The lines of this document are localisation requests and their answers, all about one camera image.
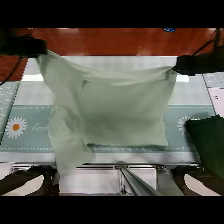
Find pale green T-shirt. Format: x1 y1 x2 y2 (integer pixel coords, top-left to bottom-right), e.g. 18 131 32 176
35 49 179 178

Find silver frame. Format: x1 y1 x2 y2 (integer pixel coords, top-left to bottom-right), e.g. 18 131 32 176
0 161 224 197

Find black cable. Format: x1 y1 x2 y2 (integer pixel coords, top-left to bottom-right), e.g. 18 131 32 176
0 55 25 87
191 28 224 57

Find dark green garment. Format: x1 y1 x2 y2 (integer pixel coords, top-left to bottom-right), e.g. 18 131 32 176
184 114 224 183

